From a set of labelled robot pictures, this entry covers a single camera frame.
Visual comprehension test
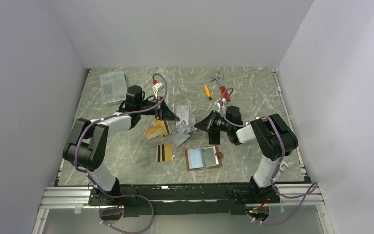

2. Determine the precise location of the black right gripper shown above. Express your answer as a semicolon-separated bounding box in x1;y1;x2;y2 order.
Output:
194;110;231;134

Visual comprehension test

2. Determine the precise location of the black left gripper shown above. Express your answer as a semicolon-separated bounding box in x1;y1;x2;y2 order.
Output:
137;97;179;121

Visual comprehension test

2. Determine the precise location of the brown leather card holder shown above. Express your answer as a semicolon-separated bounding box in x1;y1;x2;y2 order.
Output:
185;145;224;171

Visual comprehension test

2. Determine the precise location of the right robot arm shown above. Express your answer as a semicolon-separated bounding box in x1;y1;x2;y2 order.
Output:
194;106;298;202

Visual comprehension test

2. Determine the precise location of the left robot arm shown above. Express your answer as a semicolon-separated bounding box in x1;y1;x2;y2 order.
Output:
62;85;179;205

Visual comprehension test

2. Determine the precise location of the gold card stack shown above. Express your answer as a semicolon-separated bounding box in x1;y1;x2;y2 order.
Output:
145;120;171;140

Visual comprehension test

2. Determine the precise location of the black card wallet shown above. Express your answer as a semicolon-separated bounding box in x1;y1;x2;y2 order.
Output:
208;130;220;145

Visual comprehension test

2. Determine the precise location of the gold card with stripes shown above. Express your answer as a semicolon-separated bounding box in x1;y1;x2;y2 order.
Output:
156;144;173;162

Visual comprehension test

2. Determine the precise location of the red adjustable wrench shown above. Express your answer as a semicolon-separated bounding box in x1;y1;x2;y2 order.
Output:
209;72;231;107

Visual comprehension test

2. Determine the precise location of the clear plastic parts box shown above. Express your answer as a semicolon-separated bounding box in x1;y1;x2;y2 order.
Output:
100;71;127;104

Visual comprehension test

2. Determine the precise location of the silver combination wrench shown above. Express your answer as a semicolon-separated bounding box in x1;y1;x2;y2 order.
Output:
278;161;289;172

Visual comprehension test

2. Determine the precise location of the orange handle screwdriver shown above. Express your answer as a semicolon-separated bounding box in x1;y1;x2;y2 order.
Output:
204;85;212;101

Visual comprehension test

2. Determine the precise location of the black aluminium base frame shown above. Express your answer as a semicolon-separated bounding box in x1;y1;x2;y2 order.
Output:
38;175;325;217

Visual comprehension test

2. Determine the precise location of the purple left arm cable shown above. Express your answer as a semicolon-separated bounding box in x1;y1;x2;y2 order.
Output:
73;72;168;234

